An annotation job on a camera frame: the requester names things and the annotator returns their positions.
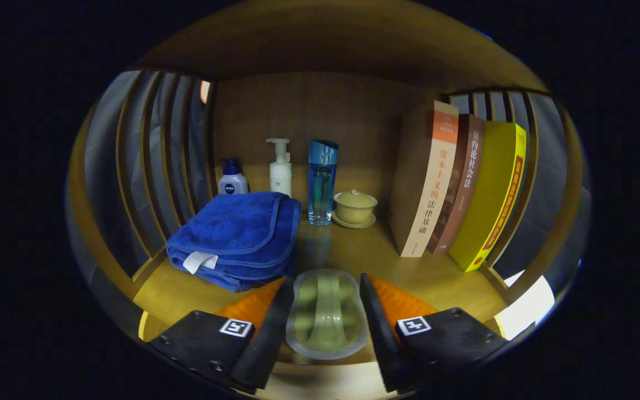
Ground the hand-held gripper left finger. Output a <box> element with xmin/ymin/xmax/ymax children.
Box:
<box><xmin>148</xmin><ymin>276</ymin><xmax>296</xmax><ymax>394</ymax></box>

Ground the wooden cabinet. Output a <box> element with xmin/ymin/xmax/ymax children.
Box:
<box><xmin>67</xmin><ymin>0</ymin><xmax>590</xmax><ymax>345</ymax></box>

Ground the white pump bottle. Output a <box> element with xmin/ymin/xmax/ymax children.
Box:
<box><xmin>266</xmin><ymin>138</ymin><xmax>293</xmax><ymax>197</ymax></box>

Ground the yellow book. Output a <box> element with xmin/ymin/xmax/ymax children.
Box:
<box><xmin>449</xmin><ymin>121</ymin><xmax>527</xmax><ymax>272</ymax></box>

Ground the blue folded towel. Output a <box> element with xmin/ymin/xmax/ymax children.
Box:
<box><xmin>166</xmin><ymin>191</ymin><xmax>303</xmax><ymax>293</ymax></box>

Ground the yellow lidded teacup with saucer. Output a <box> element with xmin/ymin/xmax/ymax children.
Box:
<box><xmin>331</xmin><ymin>189</ymin><xmax>379</xmax><ymax>229</ymax></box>

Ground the blue glass bottle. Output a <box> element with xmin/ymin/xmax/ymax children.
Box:
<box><xmin>307</xmin><ymin>139</ymin><xmax>339</xmax><ymax>227</ymax></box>

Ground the green handled scrub brush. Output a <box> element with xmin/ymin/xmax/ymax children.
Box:
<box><xmin>286</xmin><ymin>268</ymin><xmax>369</xmax><ymax>361</ymax></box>

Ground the white table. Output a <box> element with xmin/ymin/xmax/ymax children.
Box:
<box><xmin>495</xmin><ymin>271</ymin><xmax>555</xmax><ymax>341</ymax></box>

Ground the beige and orange book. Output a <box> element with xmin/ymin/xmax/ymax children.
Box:
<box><xmin>389</xmin><ymin>100</ymin><xmax>459</xmax><ymax>258</ymax></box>

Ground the small white blue-capped bottle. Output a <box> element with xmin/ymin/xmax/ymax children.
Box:
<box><xmin>218</xmin><ymin>159</ymin><xmax>249</xmax><ymax>196</ymax></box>

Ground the wooden countertop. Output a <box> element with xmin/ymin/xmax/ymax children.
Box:
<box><xmin>133</xmin><ymin>214</ymin><xmax>508</xmax><ymax>367</ymax></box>

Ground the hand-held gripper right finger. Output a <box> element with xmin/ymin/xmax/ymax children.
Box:
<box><xmin>359</xmin><ymin>272</ymin><xmax>508</xmax><ymax>394</ymax></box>

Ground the brown book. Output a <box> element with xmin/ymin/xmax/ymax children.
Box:
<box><xmin>427</xmin><ymin>114</ymin><xmax>486</xmax><ymax>255</ymax></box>

